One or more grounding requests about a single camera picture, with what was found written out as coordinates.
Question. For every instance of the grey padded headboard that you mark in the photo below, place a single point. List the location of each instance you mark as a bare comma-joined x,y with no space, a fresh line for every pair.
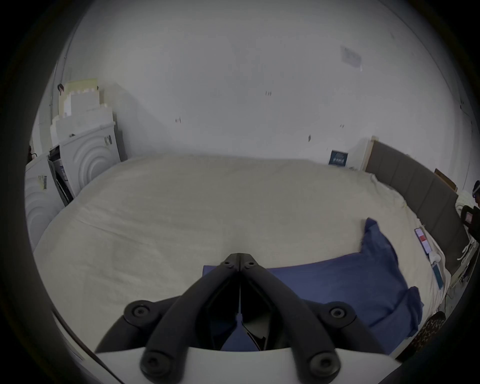
420,187

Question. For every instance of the leopard print cloth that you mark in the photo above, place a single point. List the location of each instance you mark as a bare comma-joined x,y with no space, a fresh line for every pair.
429,330

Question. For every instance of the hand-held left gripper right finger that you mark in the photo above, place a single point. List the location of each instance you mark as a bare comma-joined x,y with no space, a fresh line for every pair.
285,300

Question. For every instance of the small white charger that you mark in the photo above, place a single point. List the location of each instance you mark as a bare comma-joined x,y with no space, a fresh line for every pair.
434,257

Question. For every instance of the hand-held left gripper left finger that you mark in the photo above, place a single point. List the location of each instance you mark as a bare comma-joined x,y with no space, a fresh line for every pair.
195,300

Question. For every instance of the bed with beige sheet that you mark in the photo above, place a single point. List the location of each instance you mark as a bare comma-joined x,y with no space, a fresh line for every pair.
187,210

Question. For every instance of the white washing machine with foam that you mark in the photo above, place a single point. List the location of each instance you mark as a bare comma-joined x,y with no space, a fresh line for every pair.
88,157

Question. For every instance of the phone with pink screen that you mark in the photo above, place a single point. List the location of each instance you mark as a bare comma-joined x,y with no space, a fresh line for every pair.
422,240

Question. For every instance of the dark blue shirt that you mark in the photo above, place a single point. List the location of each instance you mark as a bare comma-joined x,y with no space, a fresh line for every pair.
356,277

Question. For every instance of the dark blue box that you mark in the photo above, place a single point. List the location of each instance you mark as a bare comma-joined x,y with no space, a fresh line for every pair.
337,158

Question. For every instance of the teal card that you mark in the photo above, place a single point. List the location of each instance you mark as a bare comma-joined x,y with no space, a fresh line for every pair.
437,276

